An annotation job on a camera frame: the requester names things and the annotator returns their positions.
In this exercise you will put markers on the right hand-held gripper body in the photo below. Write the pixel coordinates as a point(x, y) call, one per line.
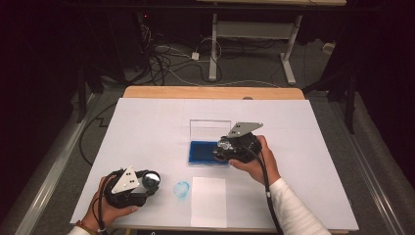
point(243, 143)

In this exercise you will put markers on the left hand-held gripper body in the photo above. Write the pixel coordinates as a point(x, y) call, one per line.
point(125, 182)

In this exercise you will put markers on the blue ink pad box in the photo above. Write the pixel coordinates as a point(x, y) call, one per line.
point(202, 152)

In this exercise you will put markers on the person's right hand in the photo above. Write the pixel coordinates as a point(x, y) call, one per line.
point(264, 166)

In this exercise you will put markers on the person's left hand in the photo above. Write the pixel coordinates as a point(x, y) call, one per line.
point(101, 212)

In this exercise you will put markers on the large white board sheet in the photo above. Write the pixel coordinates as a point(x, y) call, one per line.
point(156, 130)

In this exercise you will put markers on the white paper sheet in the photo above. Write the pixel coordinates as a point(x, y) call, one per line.
point(208, 202)

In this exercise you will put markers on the white power adapter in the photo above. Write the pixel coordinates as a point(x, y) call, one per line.
point(195, 56)

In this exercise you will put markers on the small white box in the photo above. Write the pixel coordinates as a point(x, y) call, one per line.
point(329, 47)

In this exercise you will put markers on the metal floor rail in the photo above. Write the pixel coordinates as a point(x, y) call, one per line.
point(49, 182)
point(368, 182)

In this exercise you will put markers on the white desk frame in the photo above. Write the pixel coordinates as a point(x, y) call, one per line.
point(213, 49)

